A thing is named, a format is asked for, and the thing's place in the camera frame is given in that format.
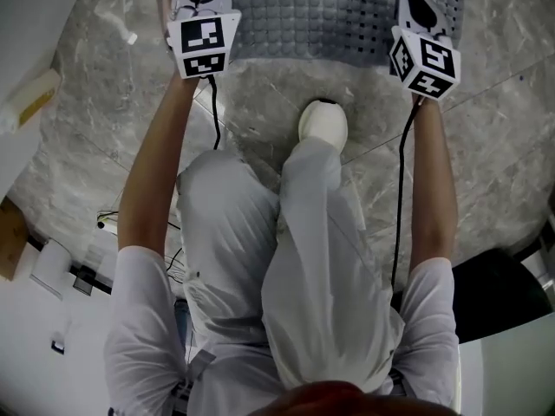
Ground grey perforated plastic basket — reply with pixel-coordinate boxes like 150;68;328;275
153;0;467;68

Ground person's white shirt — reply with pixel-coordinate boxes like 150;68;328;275
103;244;460;416

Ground yellow cardboard box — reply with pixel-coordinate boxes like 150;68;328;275
8;68;62;127

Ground brown cardboard box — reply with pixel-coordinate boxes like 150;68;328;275
0;197;31;282

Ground person's light grey trousers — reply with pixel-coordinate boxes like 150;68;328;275
175;139;407;394

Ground person's white shoe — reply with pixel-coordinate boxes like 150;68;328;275
297;99;349;152

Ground person's right forearm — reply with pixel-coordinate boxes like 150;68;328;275
406;95;460;273

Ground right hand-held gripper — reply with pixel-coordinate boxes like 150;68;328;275
388;0;461;102

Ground person's left forearm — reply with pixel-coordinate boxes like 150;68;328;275
117;74;205;256

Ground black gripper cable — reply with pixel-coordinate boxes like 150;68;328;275
389;95;424;292
206;75;224;151

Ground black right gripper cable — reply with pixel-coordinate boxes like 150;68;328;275
389;95;424;292

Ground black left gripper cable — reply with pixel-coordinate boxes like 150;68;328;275
206;75;224;151

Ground black mesh holder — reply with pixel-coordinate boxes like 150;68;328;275
72;264;96;296

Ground white power strip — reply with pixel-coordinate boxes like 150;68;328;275
95;212;121;236

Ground grey marble floor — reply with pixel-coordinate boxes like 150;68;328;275
6;0;555;276

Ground black round seat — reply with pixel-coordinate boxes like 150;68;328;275
389;249;554;345

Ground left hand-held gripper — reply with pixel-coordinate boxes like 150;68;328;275
166;0;242;80

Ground grey waist strap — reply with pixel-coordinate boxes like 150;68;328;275
173;348;217;406

